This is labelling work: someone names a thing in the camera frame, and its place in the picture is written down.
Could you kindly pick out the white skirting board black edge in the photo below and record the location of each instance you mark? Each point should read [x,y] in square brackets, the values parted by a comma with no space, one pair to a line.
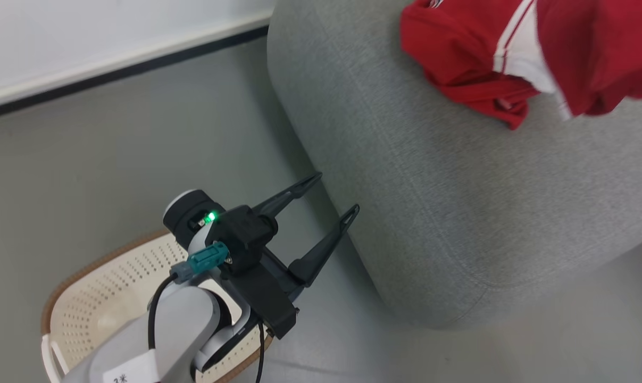
[113,66]

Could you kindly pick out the white basket with woven rim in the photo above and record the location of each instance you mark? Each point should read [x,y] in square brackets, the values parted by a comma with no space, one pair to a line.
[102,287]

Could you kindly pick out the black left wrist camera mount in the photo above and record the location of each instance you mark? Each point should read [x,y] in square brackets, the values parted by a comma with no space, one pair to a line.
[251,298]

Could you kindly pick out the grey fabric sofa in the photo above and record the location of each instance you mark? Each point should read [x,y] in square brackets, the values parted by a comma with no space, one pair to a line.
[459,186]

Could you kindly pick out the teal left camera connector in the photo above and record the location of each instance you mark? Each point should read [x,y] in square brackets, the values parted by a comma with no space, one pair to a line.
[206,259]

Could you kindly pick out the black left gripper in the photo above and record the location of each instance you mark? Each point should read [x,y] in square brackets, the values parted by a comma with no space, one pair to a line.
[190,215]

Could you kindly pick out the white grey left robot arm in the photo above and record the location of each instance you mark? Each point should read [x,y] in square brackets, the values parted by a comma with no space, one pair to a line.
[177,330]

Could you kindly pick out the red and white garment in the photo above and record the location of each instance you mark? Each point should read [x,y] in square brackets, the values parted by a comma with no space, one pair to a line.
[592,48]

